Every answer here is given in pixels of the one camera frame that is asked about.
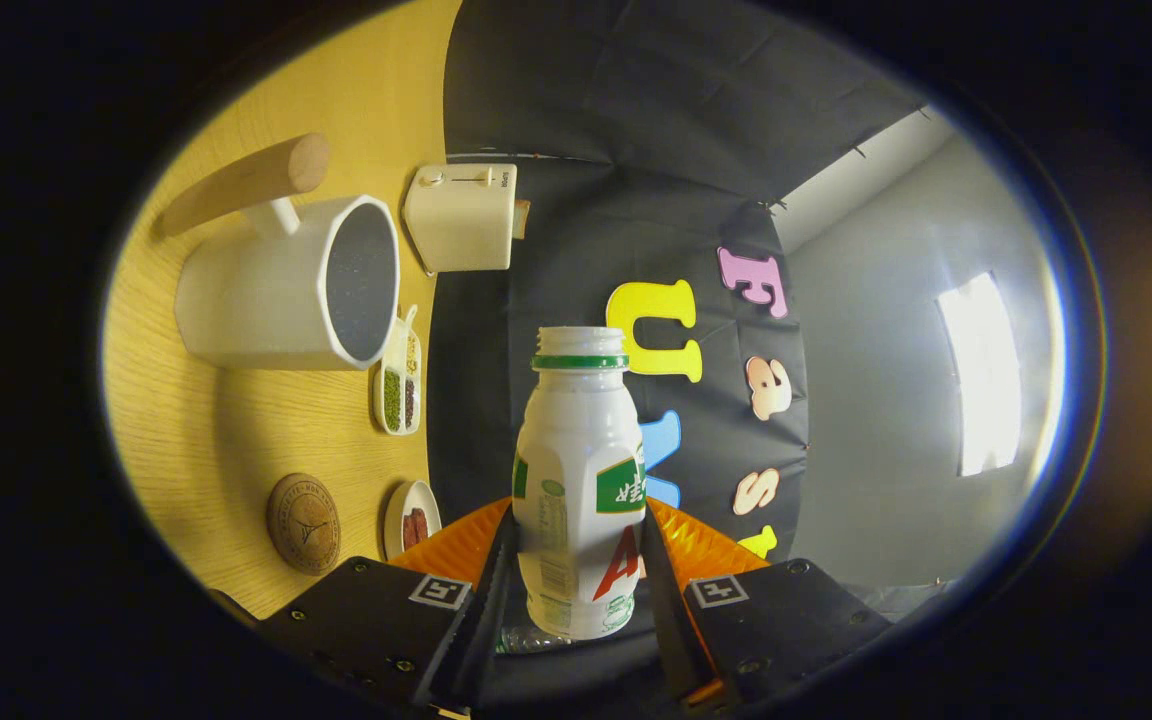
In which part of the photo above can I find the black backdrop cloth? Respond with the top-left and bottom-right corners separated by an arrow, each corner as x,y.
426,0 -> 937,701

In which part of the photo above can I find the wooden table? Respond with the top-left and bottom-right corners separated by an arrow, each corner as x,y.
101,0 -> 465,621

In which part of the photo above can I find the white juice bottle green label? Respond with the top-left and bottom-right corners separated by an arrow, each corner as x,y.
512,326 -> 648,641

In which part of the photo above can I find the cream toaster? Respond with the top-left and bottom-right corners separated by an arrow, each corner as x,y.
402,163 -> 519,276

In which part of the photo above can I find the white divided dish with beans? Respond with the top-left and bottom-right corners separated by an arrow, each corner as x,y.
372,305 -> 423,436

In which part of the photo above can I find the white round plate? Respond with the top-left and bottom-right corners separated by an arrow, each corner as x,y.
383,480 -> 443,561

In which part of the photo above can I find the white cup with wooden handle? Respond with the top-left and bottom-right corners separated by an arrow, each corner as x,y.
156,132 -> 404,373

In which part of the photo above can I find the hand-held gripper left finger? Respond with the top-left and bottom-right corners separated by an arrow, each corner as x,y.
254,497 -> 517,716

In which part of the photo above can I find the ceiling light panel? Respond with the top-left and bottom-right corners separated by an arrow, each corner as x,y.
938,272 -> 1023,478

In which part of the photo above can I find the round cork coaster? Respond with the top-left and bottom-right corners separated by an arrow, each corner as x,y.
267,473 -> 342,576

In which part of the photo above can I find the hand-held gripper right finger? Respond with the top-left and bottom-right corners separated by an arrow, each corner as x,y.
641,497 -> 897,713

